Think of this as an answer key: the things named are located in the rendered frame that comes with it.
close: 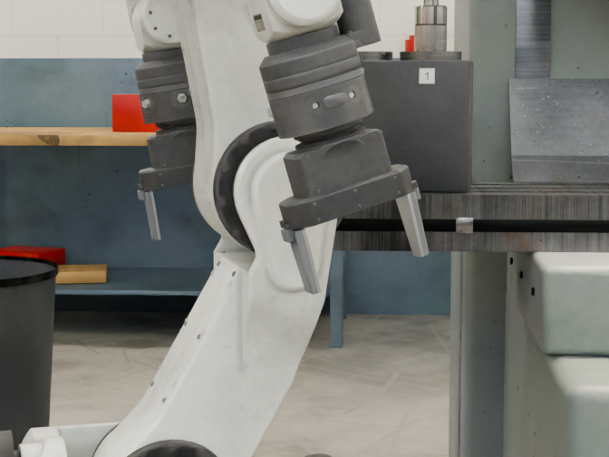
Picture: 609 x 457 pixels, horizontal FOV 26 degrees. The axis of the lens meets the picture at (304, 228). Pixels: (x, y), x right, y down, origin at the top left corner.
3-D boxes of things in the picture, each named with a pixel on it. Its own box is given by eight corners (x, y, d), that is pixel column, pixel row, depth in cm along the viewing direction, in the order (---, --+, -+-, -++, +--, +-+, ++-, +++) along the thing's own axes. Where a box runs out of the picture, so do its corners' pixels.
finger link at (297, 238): (312, 288, 120) (294, 224, 119) (323, 293, 117) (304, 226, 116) (296, 294, 119) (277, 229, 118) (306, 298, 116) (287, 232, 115)
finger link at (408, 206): (423, 257, 119) (406, 192, 118) (410, 255, 122) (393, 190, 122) (439, 252, 120) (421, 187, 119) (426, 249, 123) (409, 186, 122)
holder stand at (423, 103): (468, 193, 187) (469, 50, 184) (314, 190, 191) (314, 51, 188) (471, 186, 199) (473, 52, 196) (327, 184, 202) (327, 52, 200)
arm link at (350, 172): (301, 234, 113) (262, 99, 111) (270, 226, 122) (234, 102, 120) (431, 189, 116) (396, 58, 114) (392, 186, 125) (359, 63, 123)
